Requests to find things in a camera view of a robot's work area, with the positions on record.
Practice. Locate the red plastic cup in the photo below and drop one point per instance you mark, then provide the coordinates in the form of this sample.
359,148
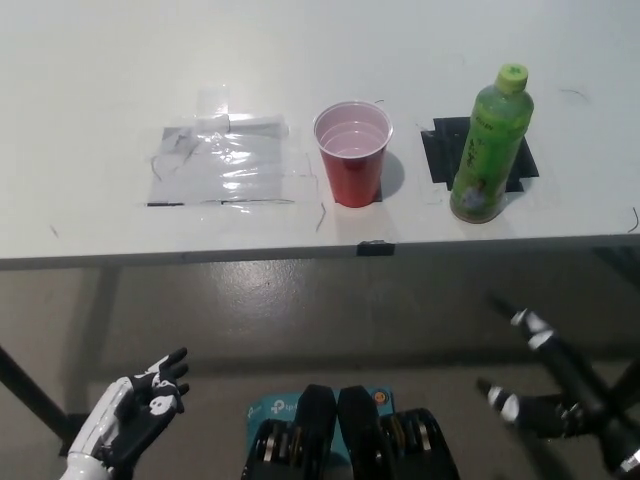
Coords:
352,170

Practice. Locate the green tea plastic bottle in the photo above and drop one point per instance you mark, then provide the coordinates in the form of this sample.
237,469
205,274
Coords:
490,140

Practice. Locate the teal tp-link box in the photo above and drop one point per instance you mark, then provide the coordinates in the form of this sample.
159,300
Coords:
272,407

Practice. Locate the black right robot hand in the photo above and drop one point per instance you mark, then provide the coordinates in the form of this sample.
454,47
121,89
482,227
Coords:
575,380

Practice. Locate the large black tape patch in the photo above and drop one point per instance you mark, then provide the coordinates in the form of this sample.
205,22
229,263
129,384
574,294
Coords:
440,155

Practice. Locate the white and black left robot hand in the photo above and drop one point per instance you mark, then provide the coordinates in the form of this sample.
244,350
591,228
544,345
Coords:
125,415

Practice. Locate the grey sheet under clear tape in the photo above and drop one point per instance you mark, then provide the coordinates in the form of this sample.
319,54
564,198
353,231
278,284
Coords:
215,160

